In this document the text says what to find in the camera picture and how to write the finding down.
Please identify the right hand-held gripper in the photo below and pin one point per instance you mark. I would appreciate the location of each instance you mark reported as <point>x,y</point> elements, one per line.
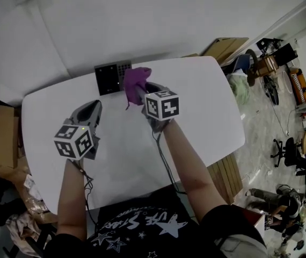
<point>162,106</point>

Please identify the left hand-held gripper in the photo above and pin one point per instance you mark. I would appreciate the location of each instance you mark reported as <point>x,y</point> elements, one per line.
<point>73,142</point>

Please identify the purple cloth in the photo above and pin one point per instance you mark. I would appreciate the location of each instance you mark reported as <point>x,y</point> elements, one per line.
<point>134,79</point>

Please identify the person's left forearm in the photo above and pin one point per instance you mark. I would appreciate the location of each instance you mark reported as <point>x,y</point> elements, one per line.
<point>71,197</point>

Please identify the person's right forearm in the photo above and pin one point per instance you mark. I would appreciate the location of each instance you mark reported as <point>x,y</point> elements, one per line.
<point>190,171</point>

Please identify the light green cloth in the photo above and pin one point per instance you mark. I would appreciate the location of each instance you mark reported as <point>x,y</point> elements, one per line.
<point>239,89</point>

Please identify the white table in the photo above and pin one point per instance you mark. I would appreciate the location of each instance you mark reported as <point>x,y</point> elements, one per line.
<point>201,117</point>

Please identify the leaning cardboard sheet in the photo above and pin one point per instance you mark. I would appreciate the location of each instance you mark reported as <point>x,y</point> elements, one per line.
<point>228,47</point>

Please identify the white crumpled paper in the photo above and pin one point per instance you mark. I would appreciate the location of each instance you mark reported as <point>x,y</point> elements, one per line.
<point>32,185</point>

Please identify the brown cardboard box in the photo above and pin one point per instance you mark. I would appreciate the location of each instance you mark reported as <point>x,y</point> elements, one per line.
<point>6,175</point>

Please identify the round dark wooden stool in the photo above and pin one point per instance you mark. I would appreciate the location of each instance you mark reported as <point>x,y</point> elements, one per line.
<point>251,74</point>

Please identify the large taped cardboard box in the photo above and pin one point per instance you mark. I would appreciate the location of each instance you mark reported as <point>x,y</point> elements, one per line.
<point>39,208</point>

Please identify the wooden slatted pallet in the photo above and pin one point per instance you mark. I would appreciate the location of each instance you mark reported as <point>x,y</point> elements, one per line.
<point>228,179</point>

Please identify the small wooden shelf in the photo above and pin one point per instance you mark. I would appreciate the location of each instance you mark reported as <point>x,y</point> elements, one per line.
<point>268,66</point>

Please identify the black star-print t-shirt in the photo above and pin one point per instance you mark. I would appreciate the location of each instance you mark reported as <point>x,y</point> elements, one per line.
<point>147,238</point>

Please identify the white round hoop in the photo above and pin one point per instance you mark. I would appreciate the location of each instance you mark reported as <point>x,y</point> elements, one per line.
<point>288,82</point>

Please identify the black flat panel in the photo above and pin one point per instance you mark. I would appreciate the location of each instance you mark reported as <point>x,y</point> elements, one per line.
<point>285,54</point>

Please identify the orange wooden rack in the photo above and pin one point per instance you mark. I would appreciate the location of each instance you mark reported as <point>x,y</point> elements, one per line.
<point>300,87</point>

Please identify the black swivel chair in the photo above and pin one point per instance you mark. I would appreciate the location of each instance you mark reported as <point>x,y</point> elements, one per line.
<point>290,152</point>

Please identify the small brown box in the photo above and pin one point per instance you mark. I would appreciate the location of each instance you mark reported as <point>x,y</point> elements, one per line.
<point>255,220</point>

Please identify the person's grey trousers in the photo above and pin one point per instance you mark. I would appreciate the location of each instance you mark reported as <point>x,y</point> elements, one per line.
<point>244,247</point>

